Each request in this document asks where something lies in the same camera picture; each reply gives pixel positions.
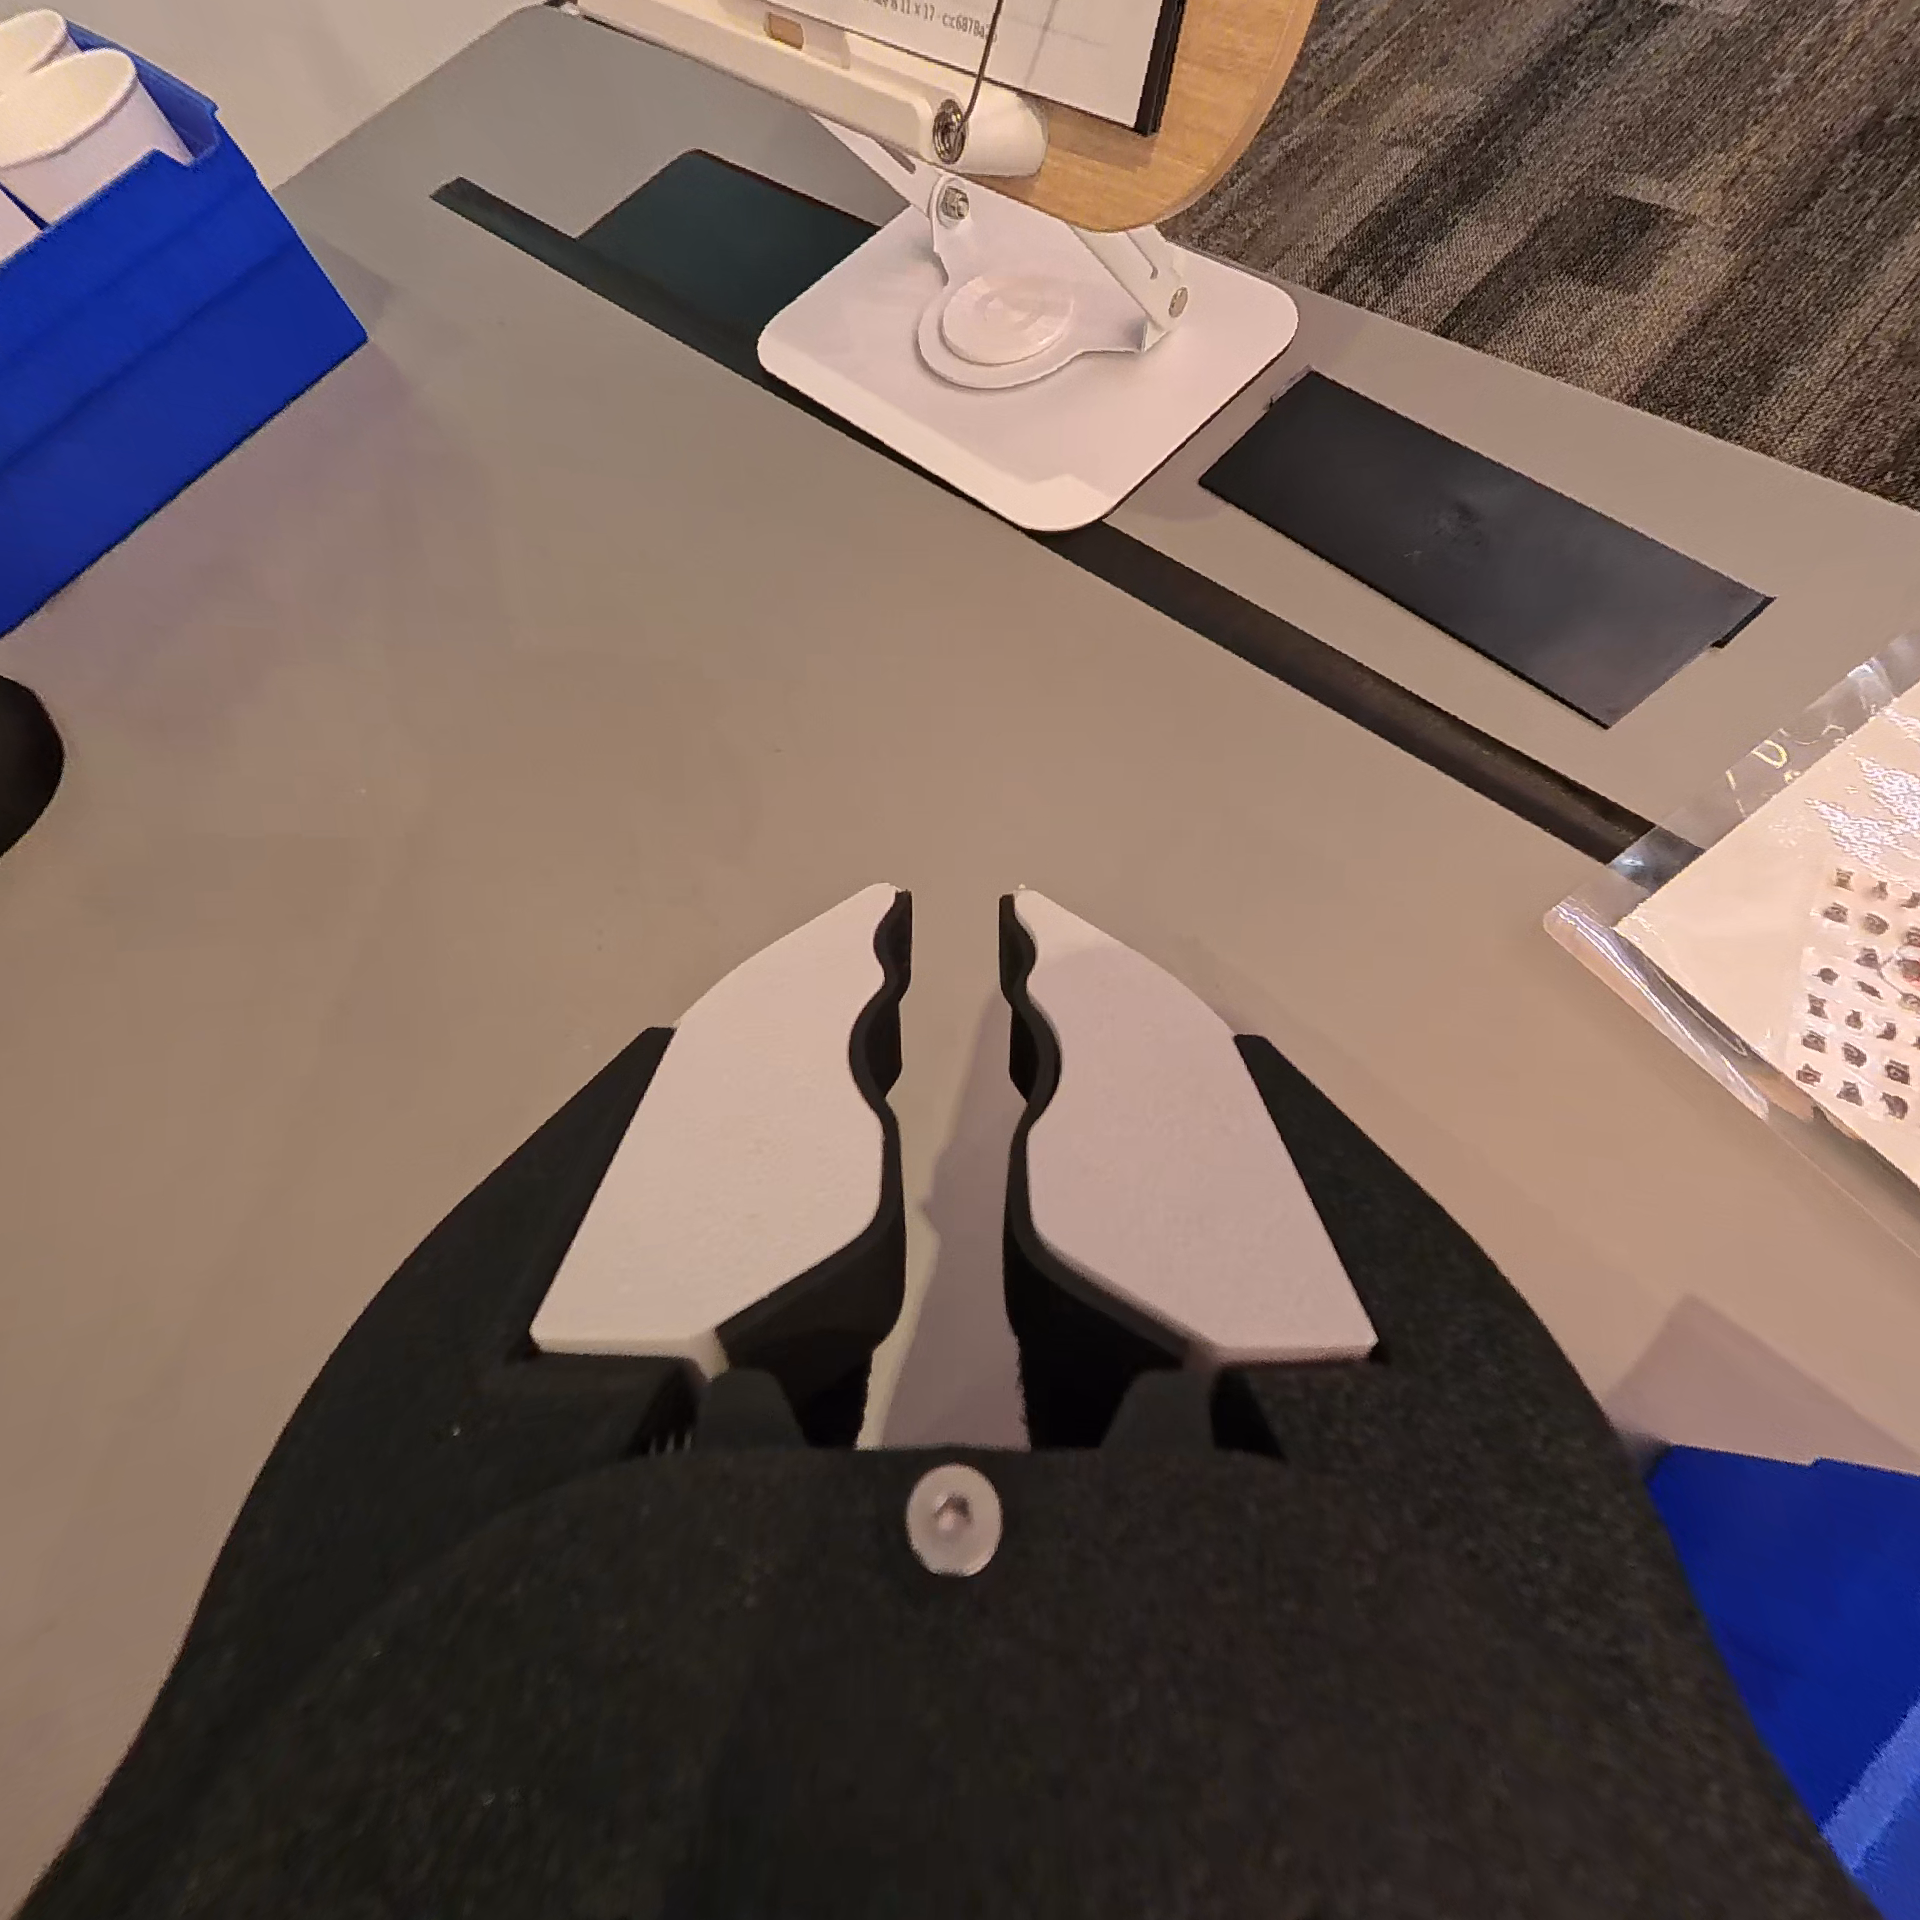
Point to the blue plastic bin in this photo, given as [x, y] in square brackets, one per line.
[150, 376]
[1815, 1651]

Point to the paper sheet in plastic sleeve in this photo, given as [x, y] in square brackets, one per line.
[1770, 930]

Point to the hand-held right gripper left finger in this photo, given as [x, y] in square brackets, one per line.
[751, 1185]

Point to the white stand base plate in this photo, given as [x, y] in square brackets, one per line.
[1049, 450]

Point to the wooden document stand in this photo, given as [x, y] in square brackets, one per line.
[1230, 136]

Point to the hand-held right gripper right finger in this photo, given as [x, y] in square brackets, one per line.
[1184, 1185]

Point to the printed instruction sheet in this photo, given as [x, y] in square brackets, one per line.
[1049, 44]

